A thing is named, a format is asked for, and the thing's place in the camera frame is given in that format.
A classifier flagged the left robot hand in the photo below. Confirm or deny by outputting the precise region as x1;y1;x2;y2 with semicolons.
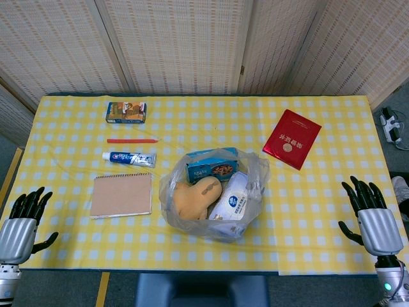
0;186;59;265

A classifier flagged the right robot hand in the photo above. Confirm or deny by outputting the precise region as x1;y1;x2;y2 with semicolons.
338;175;404;256

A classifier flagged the transparent plastic bag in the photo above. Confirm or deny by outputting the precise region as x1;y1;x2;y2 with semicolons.
158;147;271;243

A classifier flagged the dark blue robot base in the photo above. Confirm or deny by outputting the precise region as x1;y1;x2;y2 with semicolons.
135;273;271;307

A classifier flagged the white shoe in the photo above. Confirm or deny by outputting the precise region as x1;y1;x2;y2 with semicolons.
391;175;409;203

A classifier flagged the white power strip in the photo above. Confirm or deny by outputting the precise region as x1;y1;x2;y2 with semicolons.
379;107;403;144

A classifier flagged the brown spiral notebook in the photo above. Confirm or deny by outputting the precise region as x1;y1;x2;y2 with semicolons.
89;173;153;219

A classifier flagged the red certificate booklet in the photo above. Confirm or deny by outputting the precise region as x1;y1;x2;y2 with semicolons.
262;109;322;171

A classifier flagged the white blue toothpaste tube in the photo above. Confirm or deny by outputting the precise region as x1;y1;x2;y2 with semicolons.
102;152;157;169

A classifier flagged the white tissue pack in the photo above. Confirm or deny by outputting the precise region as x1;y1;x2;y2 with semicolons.
208;171;256;222

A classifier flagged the red pencil stick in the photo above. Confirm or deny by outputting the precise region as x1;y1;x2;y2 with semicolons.
106;138;163;144

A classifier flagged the blue orange small box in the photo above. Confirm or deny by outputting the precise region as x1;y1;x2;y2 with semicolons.
105;102;148;123

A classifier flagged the yellow checkered tablecloth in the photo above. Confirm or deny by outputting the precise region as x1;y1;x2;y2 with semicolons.
0;95;397;276

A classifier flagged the blue snack box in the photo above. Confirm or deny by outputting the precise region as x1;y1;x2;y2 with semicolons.
185;147;240;184

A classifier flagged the yellow plush toy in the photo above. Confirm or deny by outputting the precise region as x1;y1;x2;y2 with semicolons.
174;176;222;221

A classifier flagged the folding screen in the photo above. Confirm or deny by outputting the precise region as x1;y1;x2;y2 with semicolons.
0;0;409;148

